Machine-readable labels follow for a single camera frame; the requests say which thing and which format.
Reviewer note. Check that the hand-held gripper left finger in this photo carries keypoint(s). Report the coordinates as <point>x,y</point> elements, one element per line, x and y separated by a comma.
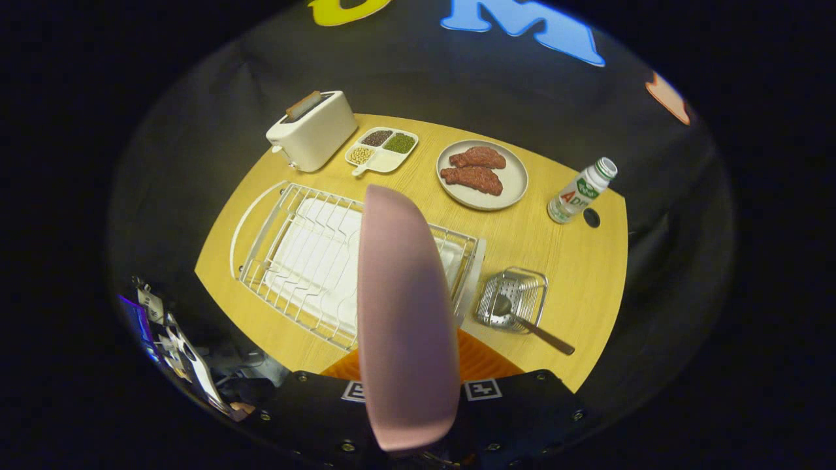
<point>313,411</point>

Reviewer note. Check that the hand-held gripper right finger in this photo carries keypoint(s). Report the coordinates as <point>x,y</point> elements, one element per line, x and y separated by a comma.
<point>516,411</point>

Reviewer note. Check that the pink plate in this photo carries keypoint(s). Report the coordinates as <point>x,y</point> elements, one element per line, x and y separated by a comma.
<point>405,326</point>

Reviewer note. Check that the beige round plate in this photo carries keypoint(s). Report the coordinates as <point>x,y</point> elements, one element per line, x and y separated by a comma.
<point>516,176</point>

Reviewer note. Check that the white divided bean dish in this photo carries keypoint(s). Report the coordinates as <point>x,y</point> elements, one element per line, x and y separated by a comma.
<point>385,161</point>

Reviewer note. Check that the white equipment pile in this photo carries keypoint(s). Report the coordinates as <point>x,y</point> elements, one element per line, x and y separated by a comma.
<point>196,365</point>

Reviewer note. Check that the white green drink bottle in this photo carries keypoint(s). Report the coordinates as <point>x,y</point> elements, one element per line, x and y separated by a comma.
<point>578,192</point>

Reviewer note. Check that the brown meat piece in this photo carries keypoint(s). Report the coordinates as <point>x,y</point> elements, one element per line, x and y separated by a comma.
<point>480,157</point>
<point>473,179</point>

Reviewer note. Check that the white toaster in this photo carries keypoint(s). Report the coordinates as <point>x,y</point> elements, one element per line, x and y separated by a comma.
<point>320,137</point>

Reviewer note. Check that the toast slice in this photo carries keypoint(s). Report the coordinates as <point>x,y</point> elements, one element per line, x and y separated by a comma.
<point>304,104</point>

